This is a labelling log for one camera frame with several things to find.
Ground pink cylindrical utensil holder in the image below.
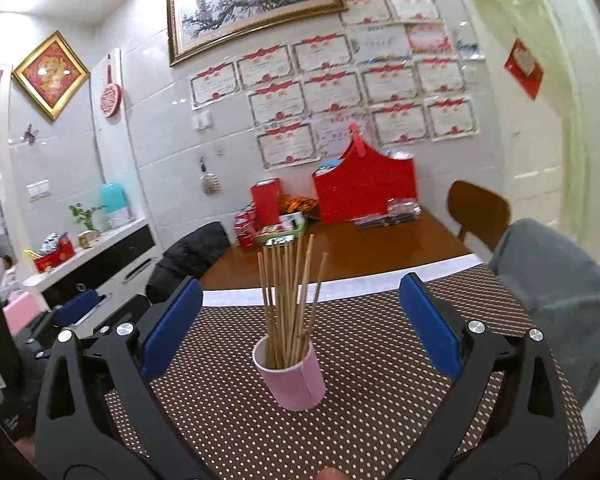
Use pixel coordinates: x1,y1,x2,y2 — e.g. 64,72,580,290
251,336,326,412

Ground person's left hand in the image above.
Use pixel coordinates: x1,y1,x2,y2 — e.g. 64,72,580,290
315,467,351,480

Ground white black sideboard cabinet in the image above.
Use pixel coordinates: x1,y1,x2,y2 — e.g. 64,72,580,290
22,219,161,309

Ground red box on sideboard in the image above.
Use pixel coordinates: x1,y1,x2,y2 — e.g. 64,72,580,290
33,233,76,273

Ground potted green plant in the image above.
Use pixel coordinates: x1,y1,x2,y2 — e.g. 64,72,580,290
69,203,104,249

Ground black jacket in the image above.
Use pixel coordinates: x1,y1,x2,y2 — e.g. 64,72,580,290
145,221,230,304

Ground teal humidifier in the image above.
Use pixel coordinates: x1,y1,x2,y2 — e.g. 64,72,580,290
100,182,131,230

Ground grey clothed person's leg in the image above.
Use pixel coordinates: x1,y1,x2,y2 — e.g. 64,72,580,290
489,218,600,406

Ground red cola cans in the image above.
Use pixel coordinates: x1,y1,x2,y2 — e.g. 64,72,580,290
234,204,257,252

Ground brown polka dot tablecloth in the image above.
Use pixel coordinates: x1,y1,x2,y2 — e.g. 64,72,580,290
104,261,589,480

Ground chopsticks bundle in holder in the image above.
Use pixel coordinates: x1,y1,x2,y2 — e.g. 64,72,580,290
258,235,328,370

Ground small red bag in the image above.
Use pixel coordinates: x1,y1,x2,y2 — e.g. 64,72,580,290
251,178,282,228

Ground brown wooden chair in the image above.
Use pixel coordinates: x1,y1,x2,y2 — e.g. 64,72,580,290
446,180,512,252

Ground gold framed red picture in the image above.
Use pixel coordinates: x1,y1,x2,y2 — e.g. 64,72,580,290
12,30,90,122

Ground red gift bag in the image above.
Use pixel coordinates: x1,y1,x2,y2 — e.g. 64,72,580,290
312,124,418,224

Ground large framed landscape painting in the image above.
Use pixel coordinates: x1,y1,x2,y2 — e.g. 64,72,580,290
166,0,347,66

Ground red round wall ornament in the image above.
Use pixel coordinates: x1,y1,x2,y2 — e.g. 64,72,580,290
99,54,122,119

